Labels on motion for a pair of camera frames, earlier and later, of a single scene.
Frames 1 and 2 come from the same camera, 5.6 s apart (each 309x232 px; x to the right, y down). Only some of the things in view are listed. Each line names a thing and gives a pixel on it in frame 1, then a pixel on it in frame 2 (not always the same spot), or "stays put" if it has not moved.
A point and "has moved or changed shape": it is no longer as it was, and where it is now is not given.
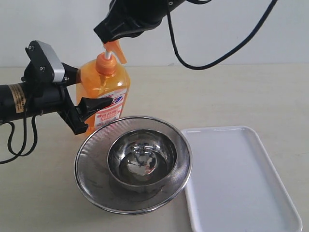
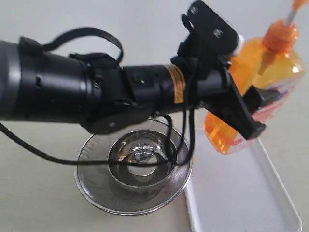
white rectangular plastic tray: [233, 186] stays put
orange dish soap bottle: [99, 79] has moved or changed shape
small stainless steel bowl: [141, 159] stays put
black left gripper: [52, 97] -> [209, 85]
